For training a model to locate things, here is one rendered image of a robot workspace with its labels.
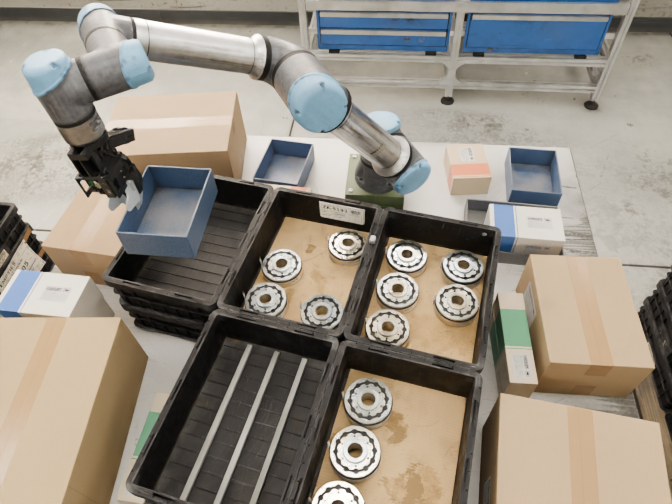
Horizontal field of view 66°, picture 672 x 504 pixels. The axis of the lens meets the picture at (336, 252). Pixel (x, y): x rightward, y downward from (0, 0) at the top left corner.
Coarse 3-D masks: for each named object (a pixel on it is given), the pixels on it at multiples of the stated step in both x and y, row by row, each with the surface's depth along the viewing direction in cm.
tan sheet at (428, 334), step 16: (400, 240) 140; (384, 256) 137; (432, 256) 136; (480, 256) 136; (384, 272) 134; (432, 272) 133; (432, 288) 130; (480, 288) 129; (432, 304) 127; (416, 320) 124; (432, 320) 124; (416, 336) 122; (432, 336) 122; (448, 336) 121; (464, 336) 121; (432, 352) 119; (448, 352) 119; (464, 352) 119
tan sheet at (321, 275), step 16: (288, 224) 145; (304, 224) 145; (320, 224) 145; (288, 240) 141; (304, 240) 141; (320, 240) 141; (304, 256) 138; (320, 256) 138; (304, 272) 135; (320, 272) 134; (336, 272) 134; (352, 272) 134; (288, 288) 132; (304, 288) 131; (320, 288) 131; (336, 288) 131; (288, 304) 129
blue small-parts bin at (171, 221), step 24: (168, 168) 117; (192, 168) 116; (144, 192) 116; (168, 192) 121; (192, 192) 121; (216, 192) 120; (144, 216) 116; (168, 216) 116; (192, 216) 116; (120, 240) 107; (144, 240) 106; (168, 240) 105; (192, 240) 107
